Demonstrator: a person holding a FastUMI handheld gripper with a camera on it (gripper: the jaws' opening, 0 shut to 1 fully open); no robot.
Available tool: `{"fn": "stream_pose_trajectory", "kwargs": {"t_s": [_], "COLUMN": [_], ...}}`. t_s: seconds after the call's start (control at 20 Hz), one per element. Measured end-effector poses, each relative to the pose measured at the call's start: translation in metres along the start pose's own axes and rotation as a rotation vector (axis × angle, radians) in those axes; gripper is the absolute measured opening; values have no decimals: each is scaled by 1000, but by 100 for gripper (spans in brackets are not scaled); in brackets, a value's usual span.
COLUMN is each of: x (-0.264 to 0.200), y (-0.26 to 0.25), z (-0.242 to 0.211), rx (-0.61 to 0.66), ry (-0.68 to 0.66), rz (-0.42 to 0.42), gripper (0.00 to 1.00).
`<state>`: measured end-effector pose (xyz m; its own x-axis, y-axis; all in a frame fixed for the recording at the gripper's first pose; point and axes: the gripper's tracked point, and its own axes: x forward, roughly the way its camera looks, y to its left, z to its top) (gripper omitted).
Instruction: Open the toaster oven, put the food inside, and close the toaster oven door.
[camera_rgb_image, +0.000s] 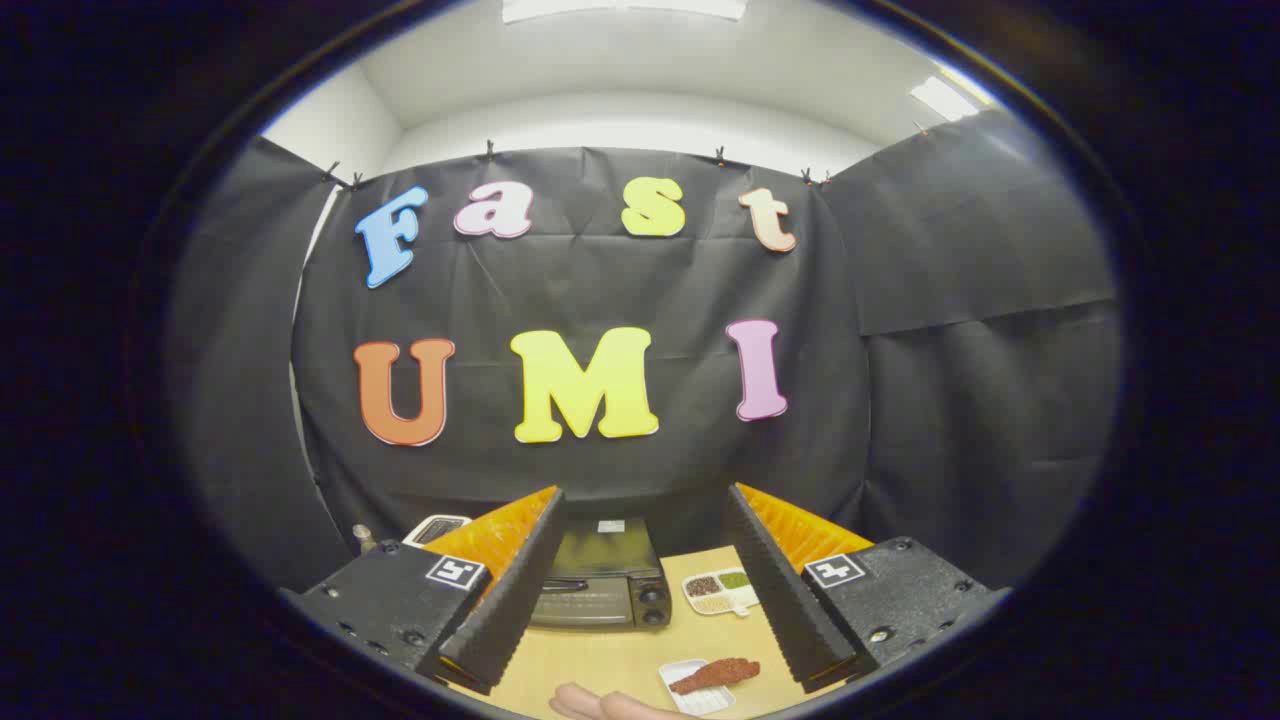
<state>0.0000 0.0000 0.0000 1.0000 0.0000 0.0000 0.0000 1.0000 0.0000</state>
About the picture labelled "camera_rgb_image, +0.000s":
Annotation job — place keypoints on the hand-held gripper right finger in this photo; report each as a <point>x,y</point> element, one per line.
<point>780,590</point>

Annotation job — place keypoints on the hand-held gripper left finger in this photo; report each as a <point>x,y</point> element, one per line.
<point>520,590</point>

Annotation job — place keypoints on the black toaster oven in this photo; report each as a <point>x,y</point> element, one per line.
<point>600,590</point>

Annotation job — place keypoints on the red meat slice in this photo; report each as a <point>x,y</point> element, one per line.
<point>715,675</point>

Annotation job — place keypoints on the white bread toaster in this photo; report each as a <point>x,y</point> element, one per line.
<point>435,528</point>

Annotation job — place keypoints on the white divided spice dish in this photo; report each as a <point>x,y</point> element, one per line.
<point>716,603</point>

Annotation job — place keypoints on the white rectangular tray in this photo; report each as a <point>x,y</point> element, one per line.
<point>703,702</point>

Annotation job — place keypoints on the clear bottle orange label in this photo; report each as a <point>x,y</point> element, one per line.
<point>363,541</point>

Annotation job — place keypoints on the black backdrop cloth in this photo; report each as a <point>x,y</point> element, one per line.
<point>600,280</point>

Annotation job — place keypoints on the small ceiling light panel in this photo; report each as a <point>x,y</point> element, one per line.
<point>943,98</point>

